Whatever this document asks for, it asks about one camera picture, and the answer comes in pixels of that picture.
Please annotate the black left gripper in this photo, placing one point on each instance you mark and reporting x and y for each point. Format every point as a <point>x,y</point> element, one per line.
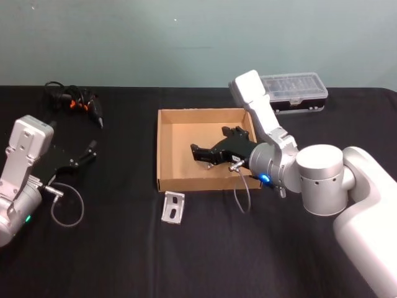
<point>54,163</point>

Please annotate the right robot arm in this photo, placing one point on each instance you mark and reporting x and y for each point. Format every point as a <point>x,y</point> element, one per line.
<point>322,177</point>

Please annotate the silver metal angle bracket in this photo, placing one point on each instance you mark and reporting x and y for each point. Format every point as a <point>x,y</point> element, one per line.
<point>165,214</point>

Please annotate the black table cloth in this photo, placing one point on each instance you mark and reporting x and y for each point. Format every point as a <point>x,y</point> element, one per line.
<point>124,254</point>

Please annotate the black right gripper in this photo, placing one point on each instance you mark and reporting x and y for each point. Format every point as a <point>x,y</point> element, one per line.
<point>235,152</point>

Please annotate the shallow brown cardboard tray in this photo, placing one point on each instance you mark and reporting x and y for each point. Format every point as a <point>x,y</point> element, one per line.
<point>183,139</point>

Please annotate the clear plastic case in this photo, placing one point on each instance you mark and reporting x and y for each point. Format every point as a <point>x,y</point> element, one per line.
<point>294,87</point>

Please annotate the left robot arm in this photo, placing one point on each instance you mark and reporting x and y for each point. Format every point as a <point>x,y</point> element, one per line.
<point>23,146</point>

